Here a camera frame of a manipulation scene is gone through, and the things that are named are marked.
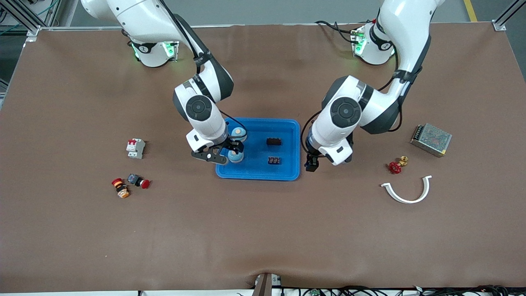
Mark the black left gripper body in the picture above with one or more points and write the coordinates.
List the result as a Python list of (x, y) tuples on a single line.
[(311, 160)]

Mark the blue dome bell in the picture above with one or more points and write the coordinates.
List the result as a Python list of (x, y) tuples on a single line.
[(240, 132), (236, 158)]

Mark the black block capacitor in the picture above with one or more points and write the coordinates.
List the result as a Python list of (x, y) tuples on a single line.
[(274, 141), (274, 160)]

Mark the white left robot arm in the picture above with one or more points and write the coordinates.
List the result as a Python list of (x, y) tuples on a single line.
[(345, 113)]

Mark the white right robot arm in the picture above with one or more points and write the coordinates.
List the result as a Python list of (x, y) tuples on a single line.
[(199, 109)]

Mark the blue plastic tray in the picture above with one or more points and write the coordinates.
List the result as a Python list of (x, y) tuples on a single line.
[(259, 170)]

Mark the red mushroom push button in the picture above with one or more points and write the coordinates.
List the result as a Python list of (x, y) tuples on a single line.
[(144, 183)]

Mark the white circuit breaker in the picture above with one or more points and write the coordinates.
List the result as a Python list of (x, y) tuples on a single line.
[(135, 149)]

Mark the brown table mat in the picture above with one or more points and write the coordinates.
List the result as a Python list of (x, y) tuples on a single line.
[(263, 230)]

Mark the white curved plastic clip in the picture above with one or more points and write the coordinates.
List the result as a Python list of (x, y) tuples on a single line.
[(407, 201)]

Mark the metal mesh power supply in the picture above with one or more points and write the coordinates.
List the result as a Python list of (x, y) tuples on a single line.
[(431, 139)]

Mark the orange and red button switch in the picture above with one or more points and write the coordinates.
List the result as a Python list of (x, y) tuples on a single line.
[(121, 189)]

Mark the metal table edge bracket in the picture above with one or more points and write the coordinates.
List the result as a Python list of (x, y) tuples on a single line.
[(265, 284)]

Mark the aluminium frame profile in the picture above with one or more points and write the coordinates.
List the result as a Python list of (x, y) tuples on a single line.
[(33, 20), (503, 18)]

